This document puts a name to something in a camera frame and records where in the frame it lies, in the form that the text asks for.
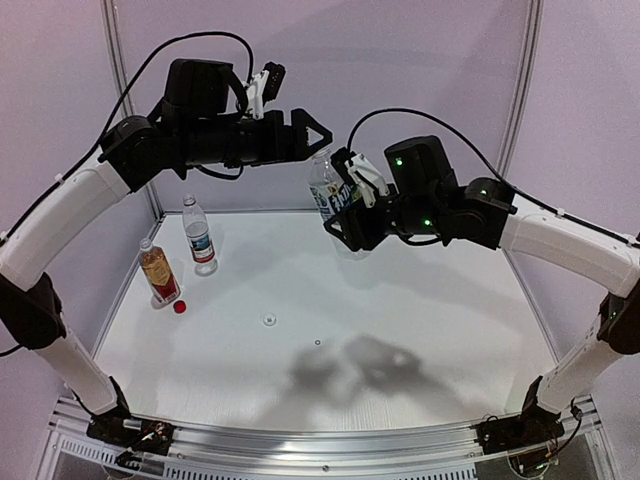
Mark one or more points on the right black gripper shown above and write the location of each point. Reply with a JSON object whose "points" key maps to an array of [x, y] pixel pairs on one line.
{"points": [[364, 220]]}

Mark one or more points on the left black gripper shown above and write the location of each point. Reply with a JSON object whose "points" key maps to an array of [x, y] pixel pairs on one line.
{"points": [[284, 137]]}

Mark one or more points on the red bottle cap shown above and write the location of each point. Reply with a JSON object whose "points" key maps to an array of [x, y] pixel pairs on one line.
{"points": [[179, 307]]}

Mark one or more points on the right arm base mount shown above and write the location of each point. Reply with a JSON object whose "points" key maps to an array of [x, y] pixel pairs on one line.
{"points": [[533, 425]]}

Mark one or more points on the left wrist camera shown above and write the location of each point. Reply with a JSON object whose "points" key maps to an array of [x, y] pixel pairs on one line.
{"points": [[263, 88]]}

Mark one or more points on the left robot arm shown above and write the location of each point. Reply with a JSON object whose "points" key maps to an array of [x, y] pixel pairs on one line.
{"points": [[206, 116]]}

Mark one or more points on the right aluminium corner post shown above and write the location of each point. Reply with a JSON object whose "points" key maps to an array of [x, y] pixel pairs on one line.
{"points": [[523, 81]]}

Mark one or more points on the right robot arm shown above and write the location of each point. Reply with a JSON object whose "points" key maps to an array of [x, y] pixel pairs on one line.
{"points": [[426, 205]]}

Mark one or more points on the gold red tea bottle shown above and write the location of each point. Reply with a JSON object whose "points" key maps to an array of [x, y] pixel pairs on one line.
{"points": [[158, 272]]}

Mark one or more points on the clear bottle red white label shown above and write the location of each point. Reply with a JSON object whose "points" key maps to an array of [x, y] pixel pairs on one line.
{"points": [[197, 232]]}

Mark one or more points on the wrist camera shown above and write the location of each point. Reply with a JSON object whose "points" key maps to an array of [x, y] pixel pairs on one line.
{"points": [[357, 171], [263, 88]]}

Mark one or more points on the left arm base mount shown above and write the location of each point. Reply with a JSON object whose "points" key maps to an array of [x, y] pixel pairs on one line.
{"points": [[119, 427]]}

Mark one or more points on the clear bottle blue label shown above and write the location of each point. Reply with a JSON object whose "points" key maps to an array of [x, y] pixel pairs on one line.
{"points": [[329, 191]]}

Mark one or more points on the clear white bottle cap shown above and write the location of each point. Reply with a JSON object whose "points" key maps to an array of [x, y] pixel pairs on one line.
{"points": [[269, 319]]}

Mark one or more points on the aluminium front rail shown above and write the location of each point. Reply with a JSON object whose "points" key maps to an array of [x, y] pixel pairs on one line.
{"points": [[460, 450]]}

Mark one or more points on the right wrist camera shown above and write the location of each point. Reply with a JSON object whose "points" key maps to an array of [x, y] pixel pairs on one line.
{"points": [[357, 171]]}

